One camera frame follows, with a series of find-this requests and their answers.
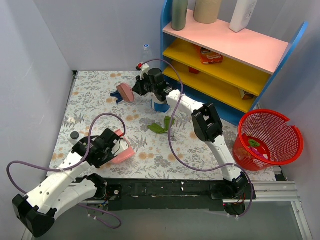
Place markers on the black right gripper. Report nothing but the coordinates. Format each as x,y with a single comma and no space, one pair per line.
137,87

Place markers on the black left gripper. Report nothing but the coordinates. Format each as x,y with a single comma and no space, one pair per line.
110,146

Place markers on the pink dustpan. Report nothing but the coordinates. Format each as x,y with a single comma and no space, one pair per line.
117,160

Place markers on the pink hand brush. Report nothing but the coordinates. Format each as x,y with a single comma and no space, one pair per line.
126,93

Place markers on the dark blue paper scrap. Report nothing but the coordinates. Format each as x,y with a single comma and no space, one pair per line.
117,95

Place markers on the small green paper scrap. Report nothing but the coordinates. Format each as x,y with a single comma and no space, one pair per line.
168,122

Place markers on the magenta paper scrap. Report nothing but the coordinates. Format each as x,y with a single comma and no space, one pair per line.
255,151

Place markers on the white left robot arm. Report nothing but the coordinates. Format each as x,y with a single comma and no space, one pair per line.
39,208

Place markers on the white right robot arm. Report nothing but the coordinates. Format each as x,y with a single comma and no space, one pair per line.
207,127

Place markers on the clear plastic water bottle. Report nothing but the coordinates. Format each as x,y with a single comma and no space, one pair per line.
147,53

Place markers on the white bottle black cap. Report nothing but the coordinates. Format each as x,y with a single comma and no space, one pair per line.
74,137

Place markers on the blue yellow pink shelf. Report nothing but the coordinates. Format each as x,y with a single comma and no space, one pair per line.
251,61

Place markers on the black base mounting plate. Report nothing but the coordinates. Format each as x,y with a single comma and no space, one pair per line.
166,194

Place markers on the orange snack packet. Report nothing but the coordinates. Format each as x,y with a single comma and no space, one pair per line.
208,57

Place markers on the grey green metal bottle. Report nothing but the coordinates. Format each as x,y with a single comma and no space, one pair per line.
179,14

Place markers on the beige cylinder container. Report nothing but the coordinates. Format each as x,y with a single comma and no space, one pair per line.
206,11

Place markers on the brown box lower shelf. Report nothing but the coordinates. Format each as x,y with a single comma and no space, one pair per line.
246,95

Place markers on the white detergent bottle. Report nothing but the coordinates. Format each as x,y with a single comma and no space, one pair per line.
242,14

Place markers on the red mesh waste basket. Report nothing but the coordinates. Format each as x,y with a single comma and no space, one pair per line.
283,143

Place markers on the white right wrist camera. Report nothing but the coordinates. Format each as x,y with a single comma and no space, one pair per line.
143,68

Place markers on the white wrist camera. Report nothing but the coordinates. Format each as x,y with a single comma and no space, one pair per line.
122,148
143,68

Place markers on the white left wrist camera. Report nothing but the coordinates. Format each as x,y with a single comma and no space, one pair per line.
122,148

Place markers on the aluminium frame rail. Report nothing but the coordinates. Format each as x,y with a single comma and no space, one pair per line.
266,191

